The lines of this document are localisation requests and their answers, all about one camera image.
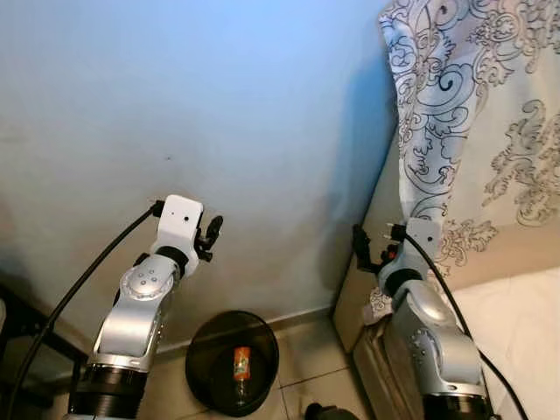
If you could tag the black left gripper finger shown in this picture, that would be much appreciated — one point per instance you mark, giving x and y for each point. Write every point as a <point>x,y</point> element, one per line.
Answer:
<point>214,227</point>

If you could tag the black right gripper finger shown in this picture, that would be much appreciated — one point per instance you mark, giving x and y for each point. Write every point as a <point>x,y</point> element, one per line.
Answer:
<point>360,243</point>

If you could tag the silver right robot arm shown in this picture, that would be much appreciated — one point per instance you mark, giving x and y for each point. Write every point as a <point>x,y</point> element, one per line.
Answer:
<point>437,350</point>

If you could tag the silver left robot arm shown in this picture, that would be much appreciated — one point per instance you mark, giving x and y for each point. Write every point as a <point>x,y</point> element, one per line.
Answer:
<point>131,315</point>

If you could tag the black round waste bin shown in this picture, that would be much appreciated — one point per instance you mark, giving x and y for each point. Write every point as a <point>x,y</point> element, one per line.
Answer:
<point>214,367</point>

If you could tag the orange label bottle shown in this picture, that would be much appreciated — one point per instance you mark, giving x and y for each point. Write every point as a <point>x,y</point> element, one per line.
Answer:
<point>241,363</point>

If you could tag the grey patterned mattress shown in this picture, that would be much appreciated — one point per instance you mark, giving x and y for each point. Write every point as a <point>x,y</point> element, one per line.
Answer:
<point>372,376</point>

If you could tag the white ornament print duvet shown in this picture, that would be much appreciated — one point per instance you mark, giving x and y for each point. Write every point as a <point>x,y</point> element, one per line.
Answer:
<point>490,87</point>

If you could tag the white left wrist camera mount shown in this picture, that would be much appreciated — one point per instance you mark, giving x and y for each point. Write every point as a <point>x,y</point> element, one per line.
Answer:
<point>179,223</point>

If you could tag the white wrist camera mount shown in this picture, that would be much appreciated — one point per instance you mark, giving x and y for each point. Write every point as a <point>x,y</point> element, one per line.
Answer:
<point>179,223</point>
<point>424,238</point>

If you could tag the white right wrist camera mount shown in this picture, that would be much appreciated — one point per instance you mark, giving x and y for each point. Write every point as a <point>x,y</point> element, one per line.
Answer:
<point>424,238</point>

